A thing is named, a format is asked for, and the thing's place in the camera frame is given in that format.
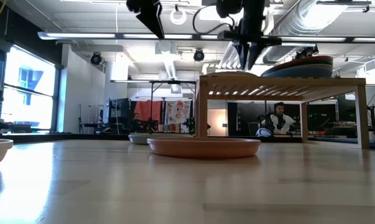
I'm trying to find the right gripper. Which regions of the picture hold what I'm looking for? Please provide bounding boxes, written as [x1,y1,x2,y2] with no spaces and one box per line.
[217,0,283,71]

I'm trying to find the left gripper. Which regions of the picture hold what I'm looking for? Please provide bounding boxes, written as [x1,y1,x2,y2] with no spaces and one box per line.
[126,0,165,40]

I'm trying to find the pale off-white plate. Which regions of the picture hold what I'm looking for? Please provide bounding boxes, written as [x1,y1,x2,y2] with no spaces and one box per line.
[210,71,259,78]

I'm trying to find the dusty blue plate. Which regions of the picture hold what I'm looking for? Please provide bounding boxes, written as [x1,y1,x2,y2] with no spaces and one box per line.
[261,65,334,78]

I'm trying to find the stack of plates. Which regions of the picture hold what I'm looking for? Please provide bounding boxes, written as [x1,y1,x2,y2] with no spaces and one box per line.
[266,55,334,73]

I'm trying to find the dark green plate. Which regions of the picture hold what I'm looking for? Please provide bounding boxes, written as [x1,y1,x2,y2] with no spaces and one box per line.
[263,62,334,75]

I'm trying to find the tan brown plate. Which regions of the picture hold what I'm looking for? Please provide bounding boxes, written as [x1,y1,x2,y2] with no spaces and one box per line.
[146,137,262,160]

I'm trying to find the light blue-green plate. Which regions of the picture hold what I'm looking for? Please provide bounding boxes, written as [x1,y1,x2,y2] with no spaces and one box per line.
[127,133,195,146]

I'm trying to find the wooden slatted shelf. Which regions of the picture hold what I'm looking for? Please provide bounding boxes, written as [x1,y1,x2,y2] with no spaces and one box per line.
[194,74,371,150]

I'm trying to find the white ceiling pipes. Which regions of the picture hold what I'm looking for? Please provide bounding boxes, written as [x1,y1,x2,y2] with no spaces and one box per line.
[220,9,277,70]

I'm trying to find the black round ceiling speaker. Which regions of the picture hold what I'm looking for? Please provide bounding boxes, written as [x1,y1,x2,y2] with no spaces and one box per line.
[90,51,103,66]
[192,49,206,63]

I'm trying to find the black ceiling-mounted device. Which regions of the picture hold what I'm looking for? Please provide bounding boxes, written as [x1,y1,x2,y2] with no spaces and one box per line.
[294,44,320,60]

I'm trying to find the black partition panel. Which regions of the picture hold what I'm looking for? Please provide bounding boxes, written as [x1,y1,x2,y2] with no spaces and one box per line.
[226,100,338,137]

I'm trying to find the long linear ceiling light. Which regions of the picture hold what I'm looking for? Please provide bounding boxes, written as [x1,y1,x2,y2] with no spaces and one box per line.
[37,30,375,44]

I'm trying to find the white blue rugby ball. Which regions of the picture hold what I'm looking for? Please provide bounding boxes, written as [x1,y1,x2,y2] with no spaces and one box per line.
[255,127,274,138]

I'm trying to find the orange hanging cloth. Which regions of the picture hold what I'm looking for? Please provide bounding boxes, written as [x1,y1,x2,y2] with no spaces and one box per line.
[133,100,164,126]

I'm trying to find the floral hanging cloth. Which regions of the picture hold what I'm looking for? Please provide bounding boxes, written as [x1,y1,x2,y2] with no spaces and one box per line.
[164,100,193,133]

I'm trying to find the black standing screen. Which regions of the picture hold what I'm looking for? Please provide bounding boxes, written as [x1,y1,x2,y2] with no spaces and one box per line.
[108,98,131,127]

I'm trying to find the black ceiling track bar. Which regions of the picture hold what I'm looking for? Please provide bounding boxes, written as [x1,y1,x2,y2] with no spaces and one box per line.
[316,0,372,14]

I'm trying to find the black tripod stand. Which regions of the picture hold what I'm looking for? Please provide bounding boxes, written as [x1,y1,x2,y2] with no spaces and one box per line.
[365,104,375,141]

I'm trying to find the large bright window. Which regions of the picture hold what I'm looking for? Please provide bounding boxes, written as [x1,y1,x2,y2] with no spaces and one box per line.
[0,44,63,134]

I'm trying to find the white ring fixture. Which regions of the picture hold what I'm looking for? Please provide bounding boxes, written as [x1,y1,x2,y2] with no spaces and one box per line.
[169,8,188,26]

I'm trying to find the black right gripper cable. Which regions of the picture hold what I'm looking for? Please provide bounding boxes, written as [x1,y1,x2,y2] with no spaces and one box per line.
[192,2,238,35]

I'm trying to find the black metal frame table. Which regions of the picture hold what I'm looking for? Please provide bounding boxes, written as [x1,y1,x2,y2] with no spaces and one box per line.
[109,79,197,135]

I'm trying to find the silver ventilation duct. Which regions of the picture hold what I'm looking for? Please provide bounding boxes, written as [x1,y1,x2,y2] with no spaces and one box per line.
[261,0,351,65]

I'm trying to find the black aluminium table frame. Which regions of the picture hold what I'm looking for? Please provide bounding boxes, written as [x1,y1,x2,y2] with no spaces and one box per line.
[0,132,375,146]

